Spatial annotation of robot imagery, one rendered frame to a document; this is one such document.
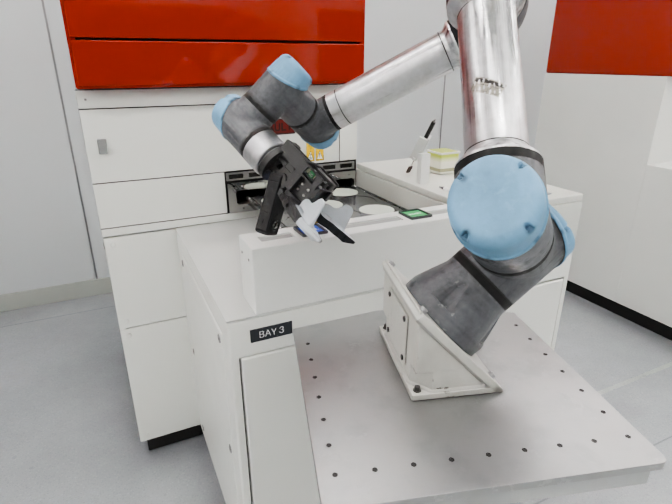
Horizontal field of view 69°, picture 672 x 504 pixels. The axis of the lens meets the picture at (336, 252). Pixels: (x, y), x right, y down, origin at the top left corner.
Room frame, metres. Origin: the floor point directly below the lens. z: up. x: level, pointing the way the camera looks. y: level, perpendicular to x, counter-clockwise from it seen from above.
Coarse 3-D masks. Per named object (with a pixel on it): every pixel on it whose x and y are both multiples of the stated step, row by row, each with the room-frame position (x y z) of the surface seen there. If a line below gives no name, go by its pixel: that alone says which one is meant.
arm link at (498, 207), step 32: (448, 0) 0.83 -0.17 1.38; (480, 0) 0.79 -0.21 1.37; (512, 0) 0.80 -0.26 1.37; (480, 32) 0.75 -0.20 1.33; (512, 32) 0.75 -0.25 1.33; (480, 64) 0.72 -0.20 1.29; (512, 64) 0.71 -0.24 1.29; (480, 96) 0.69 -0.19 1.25; (512, 96) 0.68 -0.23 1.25; (480, 128) 0.66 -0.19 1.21; (512, 128) 0.65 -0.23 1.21; (480, 160) 0.60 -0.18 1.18; (512, 160) 0.58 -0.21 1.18; (480, 192) 0.58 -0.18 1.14; (512, 192) 0.56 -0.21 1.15; (544, 192) 0.56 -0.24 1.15; (480, 224) 0.56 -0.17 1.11; (512, 224) 0.54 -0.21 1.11; (544, 224) 0.55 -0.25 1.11; (480, 256) 0.58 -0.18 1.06; (512, 256) 0.56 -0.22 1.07; (544, 256) 0.61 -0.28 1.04
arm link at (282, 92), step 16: (272, 64) 0.95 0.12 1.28; (288, 64) 0.93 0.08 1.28; (272, 80) 0.92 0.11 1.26; (288, 80) 0.92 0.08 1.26; (304, 80) 0.94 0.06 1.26; (256, 96) 0.92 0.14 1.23; (272, 96) 0.92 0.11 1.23; (288, 96) 0.93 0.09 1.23; (304, 96) 0.96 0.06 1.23; (272, 112) 0.92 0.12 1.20; (288, 112) 0.95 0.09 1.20; (304, 112) 0.97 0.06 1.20
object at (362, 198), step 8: (360, 192) 1.51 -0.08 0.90; (256, 200) 1.41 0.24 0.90; (336, 200) 1.41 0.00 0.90; (344, 200) 1.42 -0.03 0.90; (352, 200) 1.42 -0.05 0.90; (360, 200) 1.42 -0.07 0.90; (368, 200) 1.42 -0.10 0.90; (376, 200) 1.41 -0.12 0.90; (288, 216) 1.25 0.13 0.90; (352, 216) 1.26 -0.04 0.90; (360, 216) 1.26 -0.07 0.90; (288, 224) 1.19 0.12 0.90; (296, 224) 1.19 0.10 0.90
